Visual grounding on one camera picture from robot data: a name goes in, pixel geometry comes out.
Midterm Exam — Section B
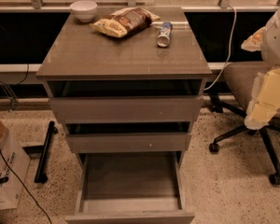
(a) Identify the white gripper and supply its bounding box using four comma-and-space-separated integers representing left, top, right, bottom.
241, 27, 280, 130

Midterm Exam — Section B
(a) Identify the grey bottom drawer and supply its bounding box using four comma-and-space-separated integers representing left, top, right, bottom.
65, 152, 194, 224

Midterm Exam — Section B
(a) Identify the grey drawer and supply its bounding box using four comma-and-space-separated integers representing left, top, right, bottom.
66, 122, 191, 153
65, 152, 194, 224
49, 80, 203, 123

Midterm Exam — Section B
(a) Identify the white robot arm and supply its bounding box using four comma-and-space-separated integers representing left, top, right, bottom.
241, 7, 280, 130

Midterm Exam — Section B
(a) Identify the grey drawer cabinet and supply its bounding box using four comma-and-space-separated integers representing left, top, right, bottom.
35, 6, 213, 173

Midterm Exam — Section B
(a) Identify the grey middle drawer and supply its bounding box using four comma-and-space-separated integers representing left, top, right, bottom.
66, 122, 191, 153

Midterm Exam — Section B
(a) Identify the grey top drawer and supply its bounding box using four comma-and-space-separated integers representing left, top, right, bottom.
49, 80, 203, 123

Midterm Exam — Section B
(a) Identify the grey office chair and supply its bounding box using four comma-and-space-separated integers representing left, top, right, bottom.
209, 61, 280, 186

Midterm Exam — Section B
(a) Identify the white blue can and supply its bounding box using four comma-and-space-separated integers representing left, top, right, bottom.
157, 21, 173, 48

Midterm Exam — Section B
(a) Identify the brown yellow chip bag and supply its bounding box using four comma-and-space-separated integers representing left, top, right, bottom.
90, 7, 160, 38

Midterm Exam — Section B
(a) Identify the white ceramic bowl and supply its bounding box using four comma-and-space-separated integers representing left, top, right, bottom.
70, 0, 97, 22

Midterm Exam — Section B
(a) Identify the black metal stand leg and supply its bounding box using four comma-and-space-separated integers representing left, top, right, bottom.
35, 121, 58, 184

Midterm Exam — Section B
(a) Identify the white cardboard box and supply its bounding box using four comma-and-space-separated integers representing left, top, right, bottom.
0, 120, 30, 210

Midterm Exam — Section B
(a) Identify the white hanging cable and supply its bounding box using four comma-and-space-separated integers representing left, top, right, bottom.
203, 5, 238, 91

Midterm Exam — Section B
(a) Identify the black floor cable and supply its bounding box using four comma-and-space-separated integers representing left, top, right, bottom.
0, 129, 53, 224

